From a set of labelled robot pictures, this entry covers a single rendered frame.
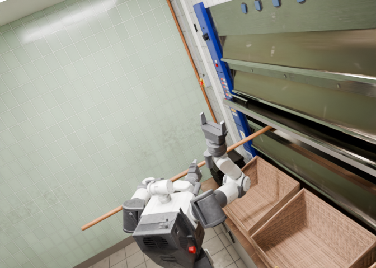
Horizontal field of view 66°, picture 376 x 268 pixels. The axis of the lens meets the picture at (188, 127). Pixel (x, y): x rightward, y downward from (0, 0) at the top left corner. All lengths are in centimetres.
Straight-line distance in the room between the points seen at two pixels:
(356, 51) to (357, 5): 17
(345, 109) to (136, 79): 210
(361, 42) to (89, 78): 237
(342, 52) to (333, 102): 27
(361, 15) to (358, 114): 41
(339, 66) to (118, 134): 232
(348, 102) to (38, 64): 252
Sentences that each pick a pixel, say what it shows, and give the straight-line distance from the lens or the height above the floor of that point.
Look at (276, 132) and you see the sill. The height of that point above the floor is 118.
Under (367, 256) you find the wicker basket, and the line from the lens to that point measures 180.
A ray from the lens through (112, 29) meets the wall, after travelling 297.
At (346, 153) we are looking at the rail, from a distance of 131.
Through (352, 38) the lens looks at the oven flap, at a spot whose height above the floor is 185.
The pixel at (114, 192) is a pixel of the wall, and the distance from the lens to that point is 336.
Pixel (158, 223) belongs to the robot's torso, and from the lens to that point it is 137.
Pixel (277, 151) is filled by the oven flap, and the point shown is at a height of 101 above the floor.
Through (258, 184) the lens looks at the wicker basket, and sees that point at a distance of 266.
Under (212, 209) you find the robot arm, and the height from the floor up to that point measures 136.
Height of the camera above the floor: 219
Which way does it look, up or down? 22 degrees down
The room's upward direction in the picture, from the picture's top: 24 degrees counter-clockwise
